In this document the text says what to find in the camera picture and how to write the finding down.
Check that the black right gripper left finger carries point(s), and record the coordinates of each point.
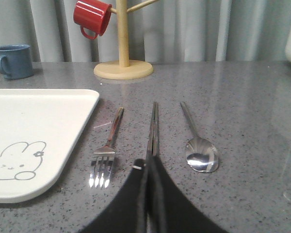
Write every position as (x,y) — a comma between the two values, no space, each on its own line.
(127,211)

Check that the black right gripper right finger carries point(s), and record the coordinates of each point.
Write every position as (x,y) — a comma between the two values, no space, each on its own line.
(171,211)

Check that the silver metal fork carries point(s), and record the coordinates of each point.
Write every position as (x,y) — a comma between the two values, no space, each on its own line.
(102,163)

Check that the silver metal spoon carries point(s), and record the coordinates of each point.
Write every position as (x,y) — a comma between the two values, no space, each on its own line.
(201,154)

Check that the silver metal chopstick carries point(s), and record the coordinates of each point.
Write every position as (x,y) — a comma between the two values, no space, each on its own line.
(156,130)
(150,142)

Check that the cream rabbit print tray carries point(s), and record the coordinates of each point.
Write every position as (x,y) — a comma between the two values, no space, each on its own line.
(38,131)

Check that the wooden mug tree stand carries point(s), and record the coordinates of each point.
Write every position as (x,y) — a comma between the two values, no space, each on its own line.
(124,68)

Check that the grey curtain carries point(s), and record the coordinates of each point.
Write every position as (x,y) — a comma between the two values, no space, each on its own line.
(165,31)

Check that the blue mug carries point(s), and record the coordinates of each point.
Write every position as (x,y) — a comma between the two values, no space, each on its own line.
(15,61)

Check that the red mug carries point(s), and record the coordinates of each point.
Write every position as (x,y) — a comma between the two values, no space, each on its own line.
(92,16)

